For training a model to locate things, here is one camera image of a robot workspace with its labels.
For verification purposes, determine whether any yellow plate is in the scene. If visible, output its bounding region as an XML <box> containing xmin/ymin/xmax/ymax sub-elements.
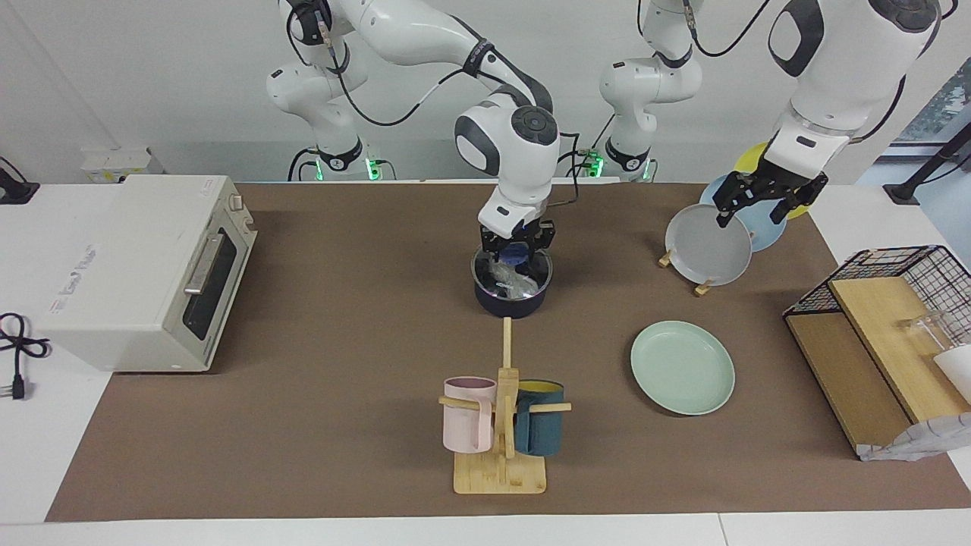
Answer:
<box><xmin>734</xmin><ymin>141</ymin><xmax>812</xmax><ymax>221</ymax></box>

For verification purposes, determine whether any black wire wooden shelf rack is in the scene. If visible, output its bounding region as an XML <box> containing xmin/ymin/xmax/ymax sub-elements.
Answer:
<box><xmin>782</xmin><ymin>244</ymin><xmax>971</xmax><ymax>457</ymax></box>

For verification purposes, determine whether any grey plate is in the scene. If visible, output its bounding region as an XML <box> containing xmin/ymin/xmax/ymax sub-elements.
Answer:
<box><xmin>665</xmin><ymin>202</ymin><xmax>753</xmax><ymax>287</ymax></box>

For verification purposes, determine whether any dark blue pot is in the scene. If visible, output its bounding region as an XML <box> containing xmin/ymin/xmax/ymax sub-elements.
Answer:
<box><xmin>471</xmin><ymin>245</ymin><xmax>555</xmax><ymax>319</ymax></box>

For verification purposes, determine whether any clear glass cup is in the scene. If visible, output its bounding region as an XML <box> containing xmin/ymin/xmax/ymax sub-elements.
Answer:
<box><xmin>898</xmin><ymin>309</ymin><xmax>958</xmax><ymax>356</ymax></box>

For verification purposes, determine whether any grey white plastic bag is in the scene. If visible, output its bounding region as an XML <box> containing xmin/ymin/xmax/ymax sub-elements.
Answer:
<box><xmin>856</xmin><ymin>412</ymin><xmax>971</xmax><ymax>463</ymax></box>

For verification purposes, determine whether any wooden mug tree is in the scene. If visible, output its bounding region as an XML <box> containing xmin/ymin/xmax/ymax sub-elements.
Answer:
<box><xmin>438</xmin><ymin>316</ymin><xmax>572</xmax><ymax>495</ymax></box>

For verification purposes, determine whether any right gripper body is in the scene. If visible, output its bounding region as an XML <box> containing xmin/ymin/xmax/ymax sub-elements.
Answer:
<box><xmin>497</xmin><ymin>220</ymin><xmax>542</xmax><ymax>251</ymax></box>

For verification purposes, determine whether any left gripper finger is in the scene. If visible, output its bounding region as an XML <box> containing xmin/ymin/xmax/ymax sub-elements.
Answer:
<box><xmin>715</xmin><ymin>171</ymin><xmax>763</xmax><ymax>229</ymax></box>
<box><xmin>781</xmin><ymin>173</ymin><xmax>829</xmax><ymax>226</ymax></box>

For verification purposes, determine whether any light green plate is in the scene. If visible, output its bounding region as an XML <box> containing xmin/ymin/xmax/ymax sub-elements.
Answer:
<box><xmin>630</xmin><ymin>320</ymin><xmax>737</xmax><ymax>416</ymax></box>

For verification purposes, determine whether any black stand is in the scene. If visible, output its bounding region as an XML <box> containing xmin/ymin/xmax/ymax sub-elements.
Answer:
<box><xmin>883</xmin><ymin>130</ymin><xmax>971</xmax><ymax>205</ymax></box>
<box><xmin>0</xmin><ymin>155</ymin><xmax>40</xmax><ymax>205</ymax></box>

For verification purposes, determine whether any light blue plate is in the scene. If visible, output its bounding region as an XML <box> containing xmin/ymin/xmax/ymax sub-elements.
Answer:
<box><xmin>699</xmin><ymin>173</ymin><xmax>789</xmax><ymax>253</ymax></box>

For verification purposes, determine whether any dark teal mug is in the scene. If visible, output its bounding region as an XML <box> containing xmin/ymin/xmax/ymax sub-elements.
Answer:
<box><xmin>515</xmin><ymin>379</ymin><xmax>567</xmax><ymax>457</ymax></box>

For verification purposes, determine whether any white cup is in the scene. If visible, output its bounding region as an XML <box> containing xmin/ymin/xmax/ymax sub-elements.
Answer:
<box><xmin>932</xmin><ymin>344</ymin><xmax>971</xmax><ymax>404</ymax></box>

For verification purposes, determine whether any pink mug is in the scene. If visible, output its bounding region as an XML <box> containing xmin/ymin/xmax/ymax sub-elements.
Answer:
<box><xmin>442</xmin><ymin>376</ymin><xmax>498</xmax><ymax>455</ymax></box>

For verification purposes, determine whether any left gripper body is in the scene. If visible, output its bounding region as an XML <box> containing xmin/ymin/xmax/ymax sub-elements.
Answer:
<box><xmin>740</xmin><ymin>167</ymin><xmax>811</xmax><ymax>201</ymax></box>

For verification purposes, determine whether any black cable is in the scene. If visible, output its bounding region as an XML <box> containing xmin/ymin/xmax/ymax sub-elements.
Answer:
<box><xmin>0</xmin><ymin>312</ymin><xmax>52</xmax><ymax>401</ymax></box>
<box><xmin>542</xmin><ymin>130</ymin><xmax>583</xmax><ymax>210</ymax></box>
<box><xmin>287</xmin><ymin>146</ymin><xmax>322</xmax><ymax>182</ymax></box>
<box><xmin>680</xmin><ymin>0</ymin><xmax>775</xmax><ymax>60</ymax></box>
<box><xmin>285</xmin><ymin>0</ymin><xmax>488</xmax><ymax>128</ymax></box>
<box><xmin>584</xmin><ymin>112</ymin><xmax>617</xmax><ymax>180</ymax></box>

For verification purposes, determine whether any white power strip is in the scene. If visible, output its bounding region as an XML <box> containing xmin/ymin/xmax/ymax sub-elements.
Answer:
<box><xmin>80</xmin><ymin>147</ymin><xmax>165</xmax><ymax>184</ymax></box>

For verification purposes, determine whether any white toaster oven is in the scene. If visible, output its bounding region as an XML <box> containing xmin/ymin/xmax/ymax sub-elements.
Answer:
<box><xmin>36</xmin><ymin>174</ymin><xmax>259</xmax><ymax>373</ymax></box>

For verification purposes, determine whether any clear vermicelli packet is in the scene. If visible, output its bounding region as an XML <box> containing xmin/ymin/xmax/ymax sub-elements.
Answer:
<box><xmin>485</xmin><ymin>256</ymin><xmax>544</xmax><ymax>298</ymax></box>

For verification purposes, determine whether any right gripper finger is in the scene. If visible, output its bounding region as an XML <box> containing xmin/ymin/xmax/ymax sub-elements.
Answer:
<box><xmin>478</xmin><ymin>226</ymin><xmax>506</xmax><ymax>268</ymax></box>
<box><xmin>530</xmin><ymin>219</ymin><xmax>557</xmax><ymax>265</ymax></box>

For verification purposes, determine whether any wooden plate rack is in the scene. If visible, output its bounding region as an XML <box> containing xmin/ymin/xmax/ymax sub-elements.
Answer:
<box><xmin>658</xmin><ymin>244</ymin><xmax>715</xmax><ymax>297</ymax></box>

